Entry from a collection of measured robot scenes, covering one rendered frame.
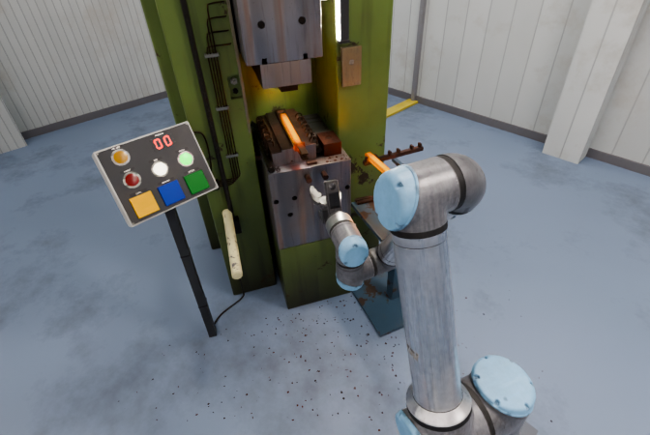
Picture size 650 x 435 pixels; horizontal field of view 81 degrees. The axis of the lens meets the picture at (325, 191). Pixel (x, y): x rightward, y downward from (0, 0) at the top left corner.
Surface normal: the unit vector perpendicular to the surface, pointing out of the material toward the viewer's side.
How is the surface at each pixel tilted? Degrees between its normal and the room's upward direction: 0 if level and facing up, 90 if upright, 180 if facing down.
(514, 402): 5
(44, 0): 90
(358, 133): 90
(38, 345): 0
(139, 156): 60
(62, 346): 0
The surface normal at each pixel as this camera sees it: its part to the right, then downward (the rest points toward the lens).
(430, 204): 0.37, 0.21
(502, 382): 0.04, -0.83
